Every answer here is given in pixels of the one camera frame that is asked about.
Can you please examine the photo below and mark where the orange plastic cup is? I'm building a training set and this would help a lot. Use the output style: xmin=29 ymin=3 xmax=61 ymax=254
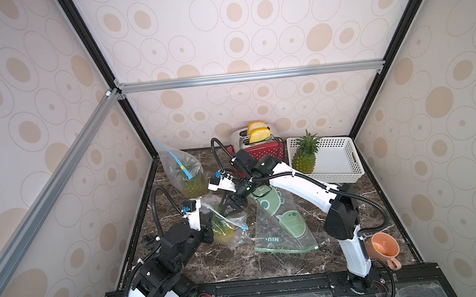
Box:
xmin=365 ymin=232 xmax=402 ymax=271

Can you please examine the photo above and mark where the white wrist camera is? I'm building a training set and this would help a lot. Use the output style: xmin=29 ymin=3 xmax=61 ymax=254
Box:
xmin=208 ymin=171 xmax=236 ymax=192
xmin=182 ymin=199 xmax=201 ymax=231

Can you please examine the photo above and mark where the red polka-dot toaster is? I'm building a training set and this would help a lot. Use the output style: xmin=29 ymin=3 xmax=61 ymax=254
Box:
xmin=227 ymin=126 xmax=286 ymax=161

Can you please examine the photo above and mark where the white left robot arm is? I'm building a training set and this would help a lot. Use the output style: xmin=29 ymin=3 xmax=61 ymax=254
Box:
xmin=123 ymin=186 xmax=214 ymax=297

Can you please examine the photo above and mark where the yellow toast slice rear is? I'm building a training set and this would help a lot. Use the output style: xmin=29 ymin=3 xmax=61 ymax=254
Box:
xmin=246 ymin=121 xmax=268 ymax=136

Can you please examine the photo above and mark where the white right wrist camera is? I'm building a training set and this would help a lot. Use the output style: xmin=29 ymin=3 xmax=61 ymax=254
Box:
xmin=208 ymin=171 xmax=236 ymax=192

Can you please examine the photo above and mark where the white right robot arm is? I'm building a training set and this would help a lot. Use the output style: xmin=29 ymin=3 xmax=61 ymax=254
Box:
xmin=208 ymin=150 xmax=389 ymax=295

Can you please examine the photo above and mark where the small glass seasoning jar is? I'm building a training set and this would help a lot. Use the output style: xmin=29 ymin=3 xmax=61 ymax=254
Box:
xmin=142 ymin=235 xmax=157 ymax=250

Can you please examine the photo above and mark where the pineapple from green bag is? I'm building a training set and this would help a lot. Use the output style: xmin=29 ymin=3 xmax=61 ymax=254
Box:
xmin=292 ymin=130 xmax=319 ymax=174

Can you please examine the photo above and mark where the clear bag blue zipper left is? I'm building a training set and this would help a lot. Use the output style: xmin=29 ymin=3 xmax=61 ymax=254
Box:
xmin=153 ymin=141 xmax=203 ymax=196

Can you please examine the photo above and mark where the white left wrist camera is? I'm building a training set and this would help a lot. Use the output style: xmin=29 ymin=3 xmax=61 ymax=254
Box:
xmin=182 ymin=199 xmax=201 ymax=231

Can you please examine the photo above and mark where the white perforated plastic basket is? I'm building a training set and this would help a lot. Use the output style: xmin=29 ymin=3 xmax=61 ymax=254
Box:
xmin=287 ymin=137 xmax=365 ymax=184

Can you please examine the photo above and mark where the green printed zip-top bag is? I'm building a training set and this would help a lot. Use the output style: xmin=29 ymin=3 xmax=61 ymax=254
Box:
xmin=249 ymin=185 xmax=318 ymax=254

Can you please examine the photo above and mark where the yellow toast slice front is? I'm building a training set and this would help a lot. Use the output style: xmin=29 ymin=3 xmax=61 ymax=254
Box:
xmin=248 ymin=127 xmax=272 ymax=144

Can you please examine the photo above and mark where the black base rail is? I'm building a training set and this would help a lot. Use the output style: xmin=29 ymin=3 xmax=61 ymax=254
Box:
xmin=91 ymin=260 xmax=458 ymax=297

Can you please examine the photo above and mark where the yellow toast slice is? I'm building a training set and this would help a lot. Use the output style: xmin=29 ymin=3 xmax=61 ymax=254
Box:
xmin=246 ymin=121 xmax=268 ymax=136
xmin=248 ymin=127 xmax=272 ymax=144

